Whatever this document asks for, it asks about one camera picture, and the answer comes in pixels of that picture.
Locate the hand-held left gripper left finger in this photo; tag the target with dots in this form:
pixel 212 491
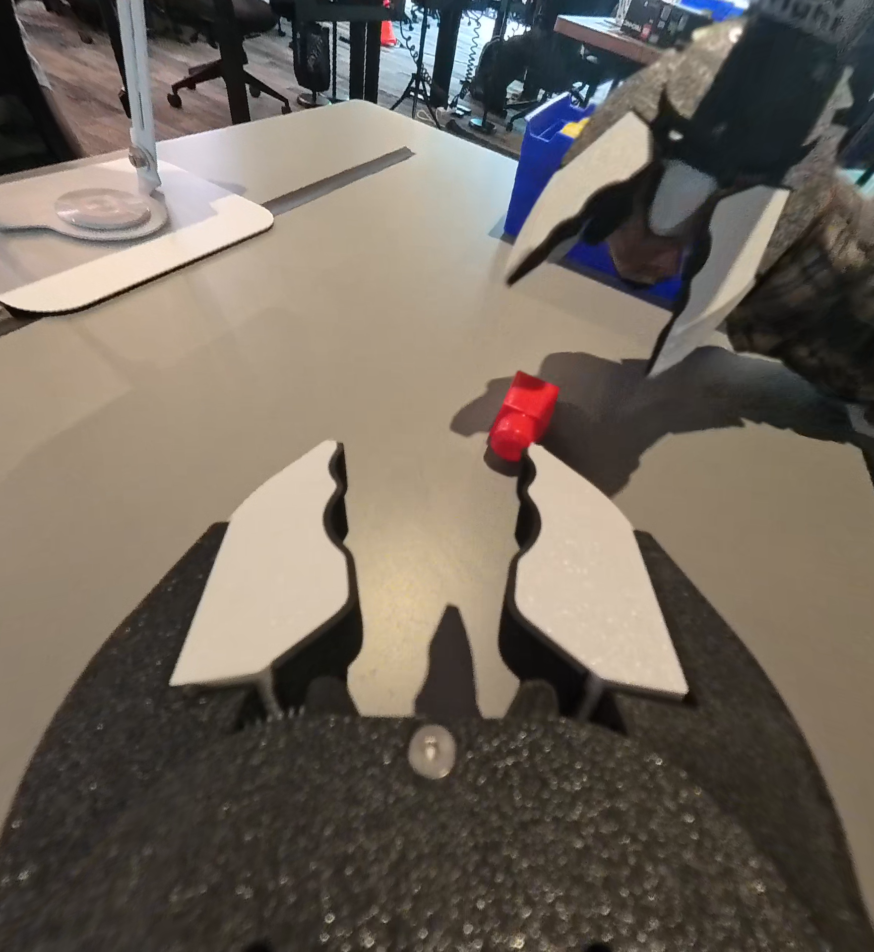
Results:
pixel 273 587

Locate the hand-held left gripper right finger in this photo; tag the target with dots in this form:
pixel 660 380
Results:
pixel 593 595

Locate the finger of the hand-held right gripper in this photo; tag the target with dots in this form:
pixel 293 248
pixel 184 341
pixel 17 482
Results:
pixel 734 260
pixel 601 171

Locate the blue divided plastic bin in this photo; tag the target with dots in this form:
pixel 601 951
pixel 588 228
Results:
pixel 537 171

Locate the small red mega block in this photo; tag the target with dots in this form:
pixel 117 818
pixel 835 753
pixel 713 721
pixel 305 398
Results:
pixel 526 409

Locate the person's right forearm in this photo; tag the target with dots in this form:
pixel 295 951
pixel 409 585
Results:
pixel 839 297

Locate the yellow mega block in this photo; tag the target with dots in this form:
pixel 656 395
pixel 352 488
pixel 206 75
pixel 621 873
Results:
pixel 575 129

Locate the person's right hand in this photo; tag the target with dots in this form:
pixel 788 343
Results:
pixel 645 256

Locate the wooden desk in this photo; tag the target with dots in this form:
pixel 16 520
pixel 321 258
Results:
pixel 608 37

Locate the black light stand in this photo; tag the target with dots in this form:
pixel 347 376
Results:
pixel 418 67

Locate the orange cone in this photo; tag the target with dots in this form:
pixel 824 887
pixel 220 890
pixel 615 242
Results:
pixel 387 33

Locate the black trash bin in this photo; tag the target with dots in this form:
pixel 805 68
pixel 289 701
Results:
pixel 312 59

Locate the white pad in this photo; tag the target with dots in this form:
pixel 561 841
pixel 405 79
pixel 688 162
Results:
pixel 147 253

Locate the black office chair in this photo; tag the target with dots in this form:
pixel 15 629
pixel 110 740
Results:
pixel 229 44

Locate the clear suction mount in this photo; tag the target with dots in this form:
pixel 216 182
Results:
pixel 109 212

